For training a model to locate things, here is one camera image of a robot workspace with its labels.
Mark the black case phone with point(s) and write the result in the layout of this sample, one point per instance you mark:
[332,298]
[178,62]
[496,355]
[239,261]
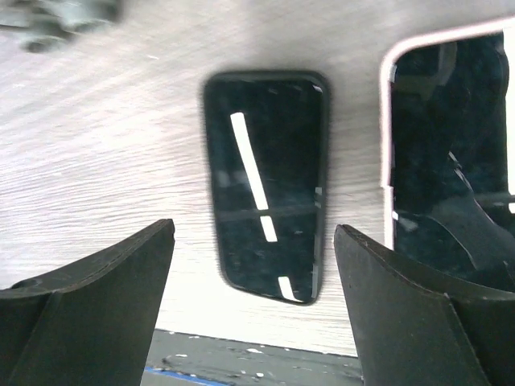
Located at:
[266,135]

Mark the pink case phone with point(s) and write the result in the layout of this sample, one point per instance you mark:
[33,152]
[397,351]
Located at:
[453,204]

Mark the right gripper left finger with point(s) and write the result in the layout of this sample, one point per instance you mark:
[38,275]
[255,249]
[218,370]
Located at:
[90,322]

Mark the metal dish rack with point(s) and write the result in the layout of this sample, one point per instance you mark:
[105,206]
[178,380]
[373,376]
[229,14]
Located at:
[43,26]

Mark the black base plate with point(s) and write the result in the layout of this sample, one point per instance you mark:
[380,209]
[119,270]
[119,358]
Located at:
[204,360]

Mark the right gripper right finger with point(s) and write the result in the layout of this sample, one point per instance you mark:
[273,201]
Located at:
[415,325]

